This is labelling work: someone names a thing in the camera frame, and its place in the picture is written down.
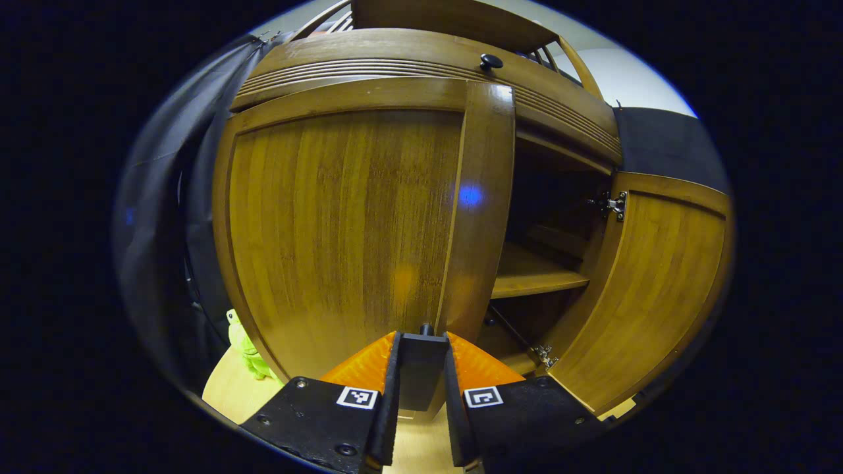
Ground wooden inner shelf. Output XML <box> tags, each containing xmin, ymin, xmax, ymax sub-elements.
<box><xmin>491</xmin><ymin>240</ymin><xmax>590</xmax><ymax>300</ymax></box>

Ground wooden shoe cabinet door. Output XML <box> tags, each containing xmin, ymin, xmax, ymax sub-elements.
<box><xmin>212</xmin><ymin>78</ymin><xmax>516</xmax><ymax>422</ymax></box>
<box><xmin>547</xmin><ymin>171</ymin><xmax>733</xmax><ymax>417</ymax></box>

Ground wooden double-door shoe cabinet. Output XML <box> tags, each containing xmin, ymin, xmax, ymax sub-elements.
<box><xmin>212</xmin><ymin>0</ymin><xmax>733</xmax><ymax>422</ymax></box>

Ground green toy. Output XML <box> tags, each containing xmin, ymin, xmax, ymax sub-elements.
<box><xmin>226</xmin><ymin>308</ymin><xmax>281</xmax><ymax>382</ymax></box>

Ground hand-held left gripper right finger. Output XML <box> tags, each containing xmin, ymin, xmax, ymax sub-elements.
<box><xmin>445</xmin><ymin>331</ymin><xmax>610</xmax><ymax>471</ymax></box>

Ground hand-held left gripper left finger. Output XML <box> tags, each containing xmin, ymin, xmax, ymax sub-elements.
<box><xmin>238</xmin><ymin>330</ymin><xmax>401</xmax><ymax>474</ymax></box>

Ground black door handle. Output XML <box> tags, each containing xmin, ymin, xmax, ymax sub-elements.
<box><xmin>399</xmin><ymin>323</ymin><xmax>450</xmax><ymax>412</ymax></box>

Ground black backdrop cloth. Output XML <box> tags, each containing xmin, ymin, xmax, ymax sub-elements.
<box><xmin>113</xmin><ymin>30</ymin><xmax>730</xmax><ymax>396</ymax></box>

